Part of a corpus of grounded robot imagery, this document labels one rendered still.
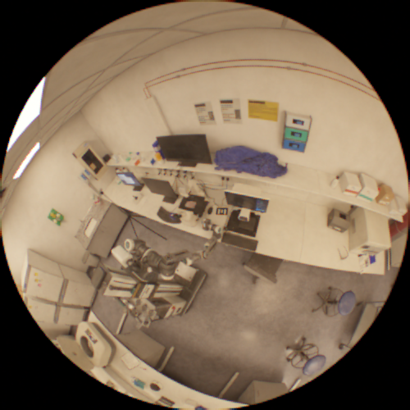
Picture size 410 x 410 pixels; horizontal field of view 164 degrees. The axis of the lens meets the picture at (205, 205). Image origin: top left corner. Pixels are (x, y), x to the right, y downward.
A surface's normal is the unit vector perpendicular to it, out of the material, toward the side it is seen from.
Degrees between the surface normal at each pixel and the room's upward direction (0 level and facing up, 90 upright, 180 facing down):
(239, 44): 90
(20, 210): 90
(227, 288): 0
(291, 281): 0
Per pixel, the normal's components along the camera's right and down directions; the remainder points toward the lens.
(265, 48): -0.37, 0.83
